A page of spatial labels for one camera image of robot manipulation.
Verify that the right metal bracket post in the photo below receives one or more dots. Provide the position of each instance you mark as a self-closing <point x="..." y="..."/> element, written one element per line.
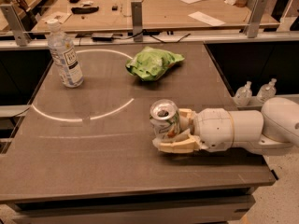
<point x="255" y="18"/>

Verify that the small white paper slip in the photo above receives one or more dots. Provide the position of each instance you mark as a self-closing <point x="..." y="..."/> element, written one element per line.
<point x="206" y="19"/>

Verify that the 7up soda can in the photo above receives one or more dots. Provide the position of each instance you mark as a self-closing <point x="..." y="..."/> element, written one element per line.
<point x="164" y="117"/>

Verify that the black tool on desk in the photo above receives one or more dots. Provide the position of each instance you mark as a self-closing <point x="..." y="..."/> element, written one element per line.
<point x="84" y="10"/>

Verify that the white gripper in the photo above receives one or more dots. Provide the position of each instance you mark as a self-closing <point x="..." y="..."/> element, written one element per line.
<point x="214" y="127"/>

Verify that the metal bracket post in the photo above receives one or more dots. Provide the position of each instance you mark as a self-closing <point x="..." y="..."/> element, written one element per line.
<point x="136" y="10"/>
<point x="14" y="22"/>
<point x="255" y="18"/>

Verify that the clear plastic water bottle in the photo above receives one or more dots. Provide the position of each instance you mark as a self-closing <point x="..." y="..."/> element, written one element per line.
<point x="64" y="55"/>

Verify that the left metal bracket post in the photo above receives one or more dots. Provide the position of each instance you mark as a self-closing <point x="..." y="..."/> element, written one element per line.
<point x="14" y="22"/>

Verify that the green crumpled chip bag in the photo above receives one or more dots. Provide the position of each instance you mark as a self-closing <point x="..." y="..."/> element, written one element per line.
<point x="151" y="64"/>

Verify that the small clear sanitizer bottle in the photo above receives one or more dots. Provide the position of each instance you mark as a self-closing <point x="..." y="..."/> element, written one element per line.
<point x="243" y="95"/>

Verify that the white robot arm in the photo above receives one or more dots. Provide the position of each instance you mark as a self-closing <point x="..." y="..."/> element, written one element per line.
<point x="273" y="130"/>

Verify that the wooden background desk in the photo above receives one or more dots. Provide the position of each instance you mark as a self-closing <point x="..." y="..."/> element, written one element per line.
<point x="115" y="15"/>

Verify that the black power adapter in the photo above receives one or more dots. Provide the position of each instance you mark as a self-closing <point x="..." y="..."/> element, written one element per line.
<point x="102" y="37"/>

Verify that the middle metal bracket post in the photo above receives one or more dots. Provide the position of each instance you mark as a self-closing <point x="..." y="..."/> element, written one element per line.
<point x="136" y="10"/>

